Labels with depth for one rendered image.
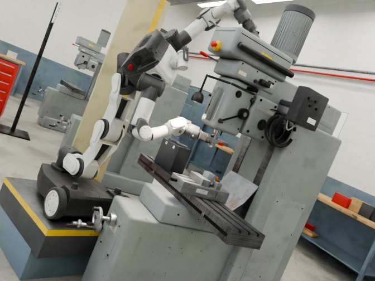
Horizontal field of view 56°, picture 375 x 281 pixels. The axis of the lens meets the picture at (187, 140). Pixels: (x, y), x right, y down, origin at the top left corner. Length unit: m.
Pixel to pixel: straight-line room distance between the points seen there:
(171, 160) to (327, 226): 4.50
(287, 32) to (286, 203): 1.10
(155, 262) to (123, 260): 0.21
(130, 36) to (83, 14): 7.39
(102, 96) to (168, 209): 1.92
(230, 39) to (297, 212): 1.25
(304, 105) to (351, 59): 5.33
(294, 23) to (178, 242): 1.51
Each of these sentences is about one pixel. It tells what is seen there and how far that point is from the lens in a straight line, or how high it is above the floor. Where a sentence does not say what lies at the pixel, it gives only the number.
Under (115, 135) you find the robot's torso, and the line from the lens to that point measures 2.46.
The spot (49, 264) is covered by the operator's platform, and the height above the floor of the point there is 0.10.
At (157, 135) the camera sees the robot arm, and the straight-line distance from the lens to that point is 2.07.
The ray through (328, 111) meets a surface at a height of 1.71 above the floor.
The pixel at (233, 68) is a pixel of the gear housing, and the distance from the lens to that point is 2.09.
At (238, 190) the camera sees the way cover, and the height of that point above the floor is 0.98.
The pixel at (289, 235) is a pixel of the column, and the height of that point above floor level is 0.81.
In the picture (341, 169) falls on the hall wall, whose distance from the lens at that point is 6.66.
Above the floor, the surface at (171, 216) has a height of 0.76.
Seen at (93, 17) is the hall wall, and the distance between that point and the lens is 11.11.
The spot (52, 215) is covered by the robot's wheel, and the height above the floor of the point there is 0.45.
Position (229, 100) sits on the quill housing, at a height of 1.49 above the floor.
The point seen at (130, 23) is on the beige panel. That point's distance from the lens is 3.71.
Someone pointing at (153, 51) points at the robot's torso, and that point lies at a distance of 2.14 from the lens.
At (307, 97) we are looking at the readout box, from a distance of 2.10.
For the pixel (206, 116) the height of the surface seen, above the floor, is 1.36.
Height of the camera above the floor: 1.35
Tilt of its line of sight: 5 degrees down
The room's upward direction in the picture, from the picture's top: 22 degrees clockwise
